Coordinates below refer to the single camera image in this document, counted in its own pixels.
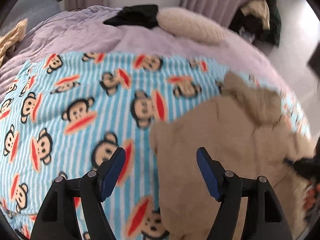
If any tan puffer jacket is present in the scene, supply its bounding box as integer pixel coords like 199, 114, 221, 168
150, 72, 314, 239

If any pile of dark clothes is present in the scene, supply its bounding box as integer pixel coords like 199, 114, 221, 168
229, 0, 281, 46

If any right hand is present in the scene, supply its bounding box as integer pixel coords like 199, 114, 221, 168
303, 184, 320, 211

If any black monitor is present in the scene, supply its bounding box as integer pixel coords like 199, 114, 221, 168
308, 43, 320, 90

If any blue striped monkey blanket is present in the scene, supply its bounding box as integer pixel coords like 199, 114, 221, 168
0, 51, 313, 240

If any cream striped cloth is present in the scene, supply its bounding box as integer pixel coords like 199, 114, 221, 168
0, 18, 28, 66

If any lavender bed cover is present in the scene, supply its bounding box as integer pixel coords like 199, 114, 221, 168
1, 5, 289, 98

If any round cream cushion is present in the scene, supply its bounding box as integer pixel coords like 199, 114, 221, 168
156, 7, 225, 45

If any grey headboard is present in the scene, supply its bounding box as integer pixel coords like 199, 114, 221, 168
1, 0, 62, 35

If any black garment on bed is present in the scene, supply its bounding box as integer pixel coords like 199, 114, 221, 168
103, 4, 158, 29

